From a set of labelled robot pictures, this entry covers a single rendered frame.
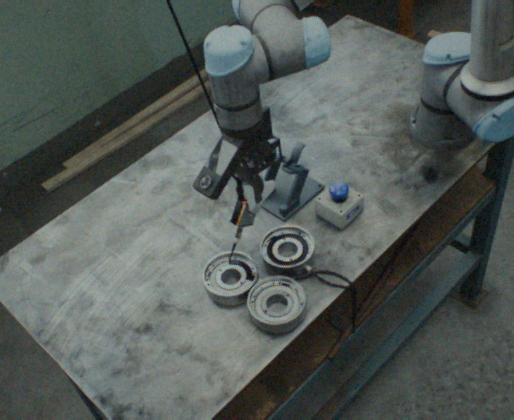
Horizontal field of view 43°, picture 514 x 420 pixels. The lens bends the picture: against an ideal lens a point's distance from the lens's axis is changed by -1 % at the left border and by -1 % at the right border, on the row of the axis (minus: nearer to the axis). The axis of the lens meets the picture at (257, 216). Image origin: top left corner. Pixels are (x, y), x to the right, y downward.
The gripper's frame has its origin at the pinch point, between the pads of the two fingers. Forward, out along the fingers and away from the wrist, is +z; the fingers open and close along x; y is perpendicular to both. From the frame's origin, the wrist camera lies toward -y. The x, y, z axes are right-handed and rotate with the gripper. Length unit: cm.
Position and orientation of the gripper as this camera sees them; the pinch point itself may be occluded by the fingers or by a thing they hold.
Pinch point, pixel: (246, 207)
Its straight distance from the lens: 120.9
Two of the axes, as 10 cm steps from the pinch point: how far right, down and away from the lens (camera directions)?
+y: 6.9, -5.9, 4.2
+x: -7.1, -4.6, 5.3
